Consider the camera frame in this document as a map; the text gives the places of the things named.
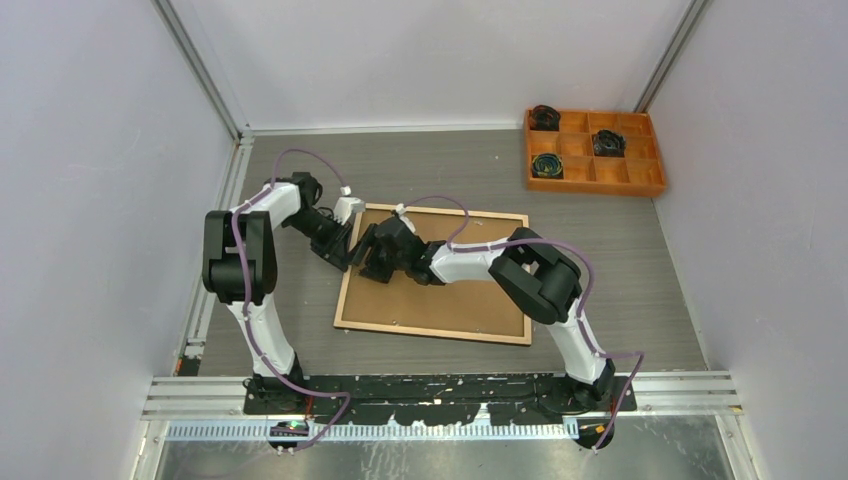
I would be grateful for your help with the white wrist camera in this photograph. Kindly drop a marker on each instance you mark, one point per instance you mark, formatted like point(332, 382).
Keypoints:
point(399, 211)
point(347, 206)

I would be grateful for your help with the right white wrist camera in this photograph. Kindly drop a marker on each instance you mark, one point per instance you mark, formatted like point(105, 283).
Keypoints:
point(399, 211)

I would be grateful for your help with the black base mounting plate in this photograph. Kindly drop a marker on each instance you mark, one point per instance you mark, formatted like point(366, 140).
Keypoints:
point(434, 400)

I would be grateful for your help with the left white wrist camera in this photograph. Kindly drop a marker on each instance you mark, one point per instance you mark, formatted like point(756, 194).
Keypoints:
point(347, 206)

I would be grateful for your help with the aluminium front rail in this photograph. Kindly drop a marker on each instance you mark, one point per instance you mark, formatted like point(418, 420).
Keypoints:
point(211, 408)

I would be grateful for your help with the black green tape roll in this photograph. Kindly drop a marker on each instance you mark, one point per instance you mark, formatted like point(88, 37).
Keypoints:
point(547, 165)

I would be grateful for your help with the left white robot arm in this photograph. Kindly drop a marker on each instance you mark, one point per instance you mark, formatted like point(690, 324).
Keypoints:
point(240, 267)

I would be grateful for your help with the orange compartment tray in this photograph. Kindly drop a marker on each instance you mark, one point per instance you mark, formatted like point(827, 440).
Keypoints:
point(640, 173)

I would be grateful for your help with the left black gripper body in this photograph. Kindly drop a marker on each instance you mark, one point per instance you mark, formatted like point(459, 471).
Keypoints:
point(313, 225)

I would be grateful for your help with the brown backing board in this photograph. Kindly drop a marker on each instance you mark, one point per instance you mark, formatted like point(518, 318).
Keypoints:
point(430, 305)

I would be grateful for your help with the black tape roll middle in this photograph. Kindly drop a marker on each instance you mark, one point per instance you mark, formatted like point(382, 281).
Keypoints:
point(608, 143)

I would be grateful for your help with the black tape roll back left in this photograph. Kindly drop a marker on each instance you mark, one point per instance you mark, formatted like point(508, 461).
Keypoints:
point(544, 118)

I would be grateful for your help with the wooden picture frame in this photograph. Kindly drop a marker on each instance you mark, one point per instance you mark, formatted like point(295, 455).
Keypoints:
point(430, 331)

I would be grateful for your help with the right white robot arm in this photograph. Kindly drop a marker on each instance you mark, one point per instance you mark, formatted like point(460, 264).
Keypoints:
point(541, 281)

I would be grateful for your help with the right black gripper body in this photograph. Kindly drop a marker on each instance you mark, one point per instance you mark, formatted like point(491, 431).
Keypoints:
point(382, 266)

